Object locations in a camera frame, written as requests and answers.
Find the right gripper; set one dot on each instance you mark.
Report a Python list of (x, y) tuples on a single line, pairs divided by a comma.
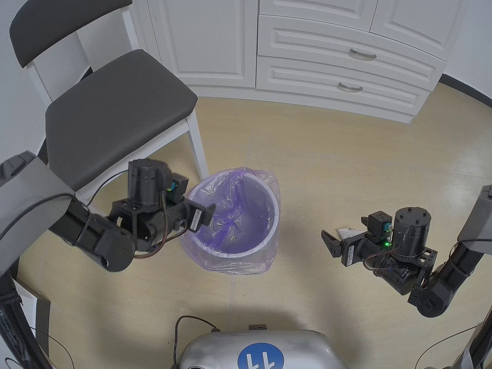
[(369, 250)]

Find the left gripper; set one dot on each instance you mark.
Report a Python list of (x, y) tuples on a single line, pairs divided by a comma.
[(180, 217)]

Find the purple plastic bag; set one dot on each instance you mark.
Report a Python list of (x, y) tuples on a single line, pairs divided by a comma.
[(226, 225)]

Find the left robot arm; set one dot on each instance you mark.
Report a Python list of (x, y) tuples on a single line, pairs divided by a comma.
[(100, 236)]

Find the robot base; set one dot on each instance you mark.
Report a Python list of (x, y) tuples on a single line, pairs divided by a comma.
[(215, 352)]

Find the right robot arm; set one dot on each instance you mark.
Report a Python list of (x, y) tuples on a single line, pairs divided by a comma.
[(413, 229)]

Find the white trash bin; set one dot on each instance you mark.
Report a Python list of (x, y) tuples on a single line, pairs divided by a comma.
[(271, 233)]

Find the white chair grey cushions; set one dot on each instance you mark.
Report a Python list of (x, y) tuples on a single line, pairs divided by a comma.
[(115, 129)]

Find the white wardrobe with drawers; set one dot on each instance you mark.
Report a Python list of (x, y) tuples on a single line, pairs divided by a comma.
[(307, 33)]

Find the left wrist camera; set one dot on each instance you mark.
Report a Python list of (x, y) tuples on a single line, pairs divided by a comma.
[(177, 188)]

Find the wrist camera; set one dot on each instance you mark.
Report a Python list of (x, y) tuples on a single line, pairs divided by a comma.
[(380, 221), (177, 188)]

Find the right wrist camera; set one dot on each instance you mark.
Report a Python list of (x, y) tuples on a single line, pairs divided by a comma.
[(380, 221)]

